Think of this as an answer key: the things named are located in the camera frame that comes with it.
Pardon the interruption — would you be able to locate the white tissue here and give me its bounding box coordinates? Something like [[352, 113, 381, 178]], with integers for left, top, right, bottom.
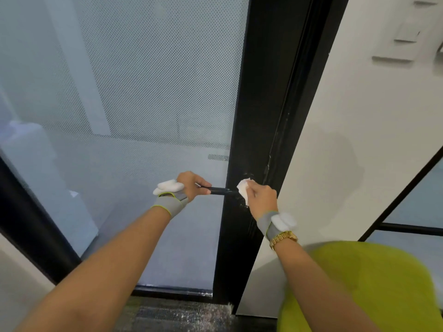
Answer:
[[236, 178, 255, 207]]

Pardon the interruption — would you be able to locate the gold wrist watch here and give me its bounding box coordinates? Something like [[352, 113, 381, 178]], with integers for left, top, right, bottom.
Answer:
[[269, 230, 298, 251]]

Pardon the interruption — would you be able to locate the person's left hand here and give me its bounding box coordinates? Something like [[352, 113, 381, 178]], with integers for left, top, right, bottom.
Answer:
[[176, 171, 212, 204]]

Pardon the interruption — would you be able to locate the black framed glass partition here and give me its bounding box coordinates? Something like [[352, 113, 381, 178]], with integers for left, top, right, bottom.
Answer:
[[358, 145, 443, 310]]

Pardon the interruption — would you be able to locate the lime green chair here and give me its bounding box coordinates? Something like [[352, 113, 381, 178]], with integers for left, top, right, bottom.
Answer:
[[276, 240, 443, 332]]

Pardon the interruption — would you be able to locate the person's left forearm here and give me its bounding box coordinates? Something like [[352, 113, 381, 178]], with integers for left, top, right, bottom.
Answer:
[[14, 205, 172, 332]]

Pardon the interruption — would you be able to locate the white wrist tracker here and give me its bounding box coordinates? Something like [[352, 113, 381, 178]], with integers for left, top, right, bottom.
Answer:
[[153, 179, 185, 197], [271, 212, 298, 233]]

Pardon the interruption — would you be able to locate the black door frame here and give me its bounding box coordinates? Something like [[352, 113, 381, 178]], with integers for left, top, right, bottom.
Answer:
[[231, 0, 351, 314]]

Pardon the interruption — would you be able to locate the black door handle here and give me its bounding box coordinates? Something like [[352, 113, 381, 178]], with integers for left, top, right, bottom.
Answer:
[[195, 183, 240, 196]]

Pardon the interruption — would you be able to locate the person's right hand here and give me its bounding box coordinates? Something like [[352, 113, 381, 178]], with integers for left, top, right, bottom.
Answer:
[[247, 180, 279, 222]]

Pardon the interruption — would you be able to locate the frosted glass door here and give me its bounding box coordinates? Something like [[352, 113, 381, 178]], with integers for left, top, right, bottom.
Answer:
[[0, 0, 314, 305]]

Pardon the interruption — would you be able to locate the white wall switch panel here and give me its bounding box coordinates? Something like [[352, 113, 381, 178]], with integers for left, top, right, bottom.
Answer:
[[372, 0, 441, 63]]

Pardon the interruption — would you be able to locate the grey wrist band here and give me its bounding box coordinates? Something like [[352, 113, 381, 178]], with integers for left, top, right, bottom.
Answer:
[[151, 191, 189, 219], [256, 211, 281, 240]]

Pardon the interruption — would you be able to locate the person's right forearm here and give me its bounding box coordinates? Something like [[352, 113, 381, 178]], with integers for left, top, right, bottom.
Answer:
[[273, 238, 381, 332]]

